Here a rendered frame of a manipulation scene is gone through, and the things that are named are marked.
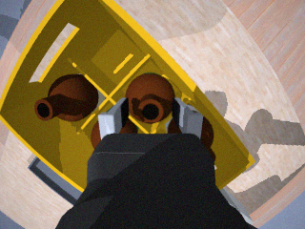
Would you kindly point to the yellow plastic crate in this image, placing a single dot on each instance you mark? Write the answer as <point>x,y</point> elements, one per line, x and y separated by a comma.
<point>104,55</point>

